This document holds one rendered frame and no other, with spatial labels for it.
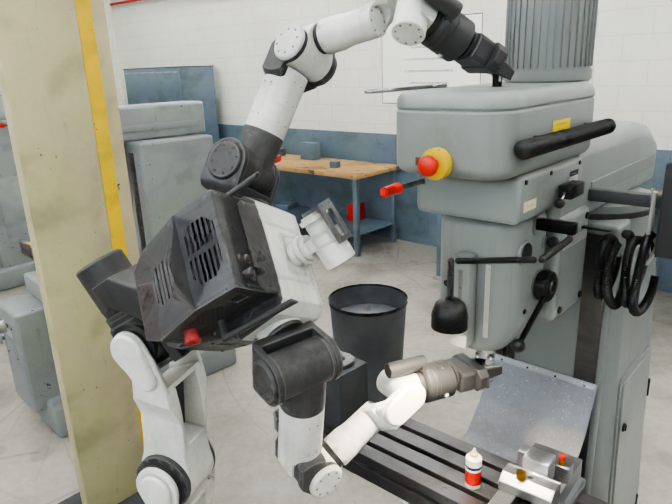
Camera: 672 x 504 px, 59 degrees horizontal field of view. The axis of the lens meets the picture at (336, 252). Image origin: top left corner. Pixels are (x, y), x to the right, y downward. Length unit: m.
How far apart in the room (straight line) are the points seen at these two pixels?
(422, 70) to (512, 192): 5.31
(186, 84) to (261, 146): 7.15
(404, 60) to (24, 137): 4.74
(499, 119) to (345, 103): 6.06
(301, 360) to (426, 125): 0.50
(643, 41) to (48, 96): 4.47
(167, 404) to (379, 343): 2.15
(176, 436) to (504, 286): 0.81
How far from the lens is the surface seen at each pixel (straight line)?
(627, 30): 5.62
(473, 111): 1.11
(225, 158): 1.23
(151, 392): 1.40
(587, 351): 1.80
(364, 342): 3.39
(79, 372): 2.77
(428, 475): 1.67
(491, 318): 1.34
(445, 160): 1.12
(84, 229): 2.62
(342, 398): 1.76
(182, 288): 1.11
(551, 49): 1.46
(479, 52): 1.25
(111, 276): 1.37
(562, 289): 1.51
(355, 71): 7.00
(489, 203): 1.22
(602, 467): 1.99
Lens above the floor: 1.94
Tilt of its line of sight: 17 degrees down
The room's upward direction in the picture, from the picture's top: 2 degrees counter-clockwise
